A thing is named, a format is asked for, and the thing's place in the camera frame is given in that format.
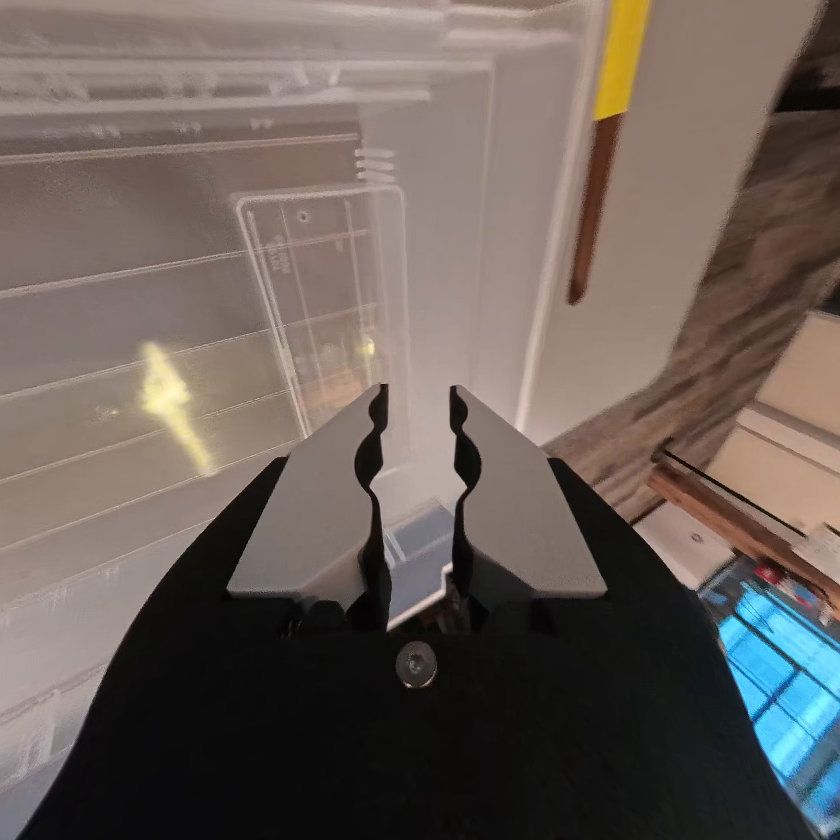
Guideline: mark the clear plastic drawer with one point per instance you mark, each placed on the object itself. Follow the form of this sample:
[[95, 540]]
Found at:
[[321, 275], [420, 558]]

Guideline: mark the clear plastic storage bin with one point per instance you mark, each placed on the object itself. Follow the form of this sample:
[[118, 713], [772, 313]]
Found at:
[[131, 229]]

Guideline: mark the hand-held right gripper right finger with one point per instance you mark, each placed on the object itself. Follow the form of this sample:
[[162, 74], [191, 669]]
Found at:
[[531, 525]]

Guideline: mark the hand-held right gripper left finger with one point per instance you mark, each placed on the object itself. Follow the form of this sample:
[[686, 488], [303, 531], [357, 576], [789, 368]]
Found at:
[[308, 525]]

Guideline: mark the yellow floor tape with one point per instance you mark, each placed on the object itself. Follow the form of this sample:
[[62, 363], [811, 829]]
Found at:
[[622, 59]]

